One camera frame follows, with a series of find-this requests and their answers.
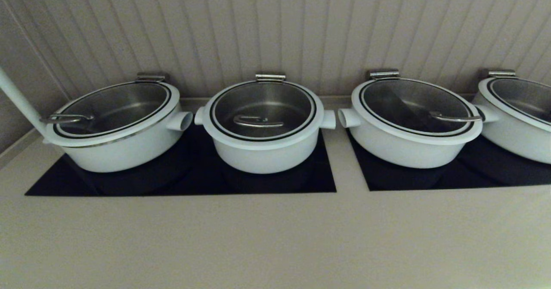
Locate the white cooking pot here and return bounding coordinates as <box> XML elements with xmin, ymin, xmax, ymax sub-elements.
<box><xmin>42</xmin><ymin>110</ymin><xmax>194</xmax><ymax>173</ymax></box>
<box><xmin>338</xmin><ymin>107</ymin><xmax>477</xmax><ymax>169</ymax></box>
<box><xmin>195</xmin><ymin>106</ymin><xmax>337</xmax><ymax>174</ymax></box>
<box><xmin>473</xmin><ymin>103</ymin><xmax>551</xmax><ymax>165</ymax></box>

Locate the far left white pot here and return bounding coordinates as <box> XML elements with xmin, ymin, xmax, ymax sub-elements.
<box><xmin>40</xmin><ymin>81</ymin><xmax>181</xmax><ymax>148</ymax></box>

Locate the glass lid white rim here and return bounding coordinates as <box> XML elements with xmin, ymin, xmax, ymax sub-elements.
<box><xmin>202</xmin><ymin>80</ymin><xmax>325</xmax><ymax>151</ymax></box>

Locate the black glass cooktop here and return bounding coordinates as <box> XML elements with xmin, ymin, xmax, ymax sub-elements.
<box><xmin>347</xmin><ymin>130</ymin><xmax>551</xmax><ymax>192</ymax></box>
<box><xmin>25</xmin><ymin>123</ymin><xmax>337</xmax><ymax>196</ymax></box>

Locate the far right white pot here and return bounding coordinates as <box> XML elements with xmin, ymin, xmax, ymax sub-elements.
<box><xmin>478</xmin><ymin>77</ymin><xmax>551</xmax><ymax>133</ymax></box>

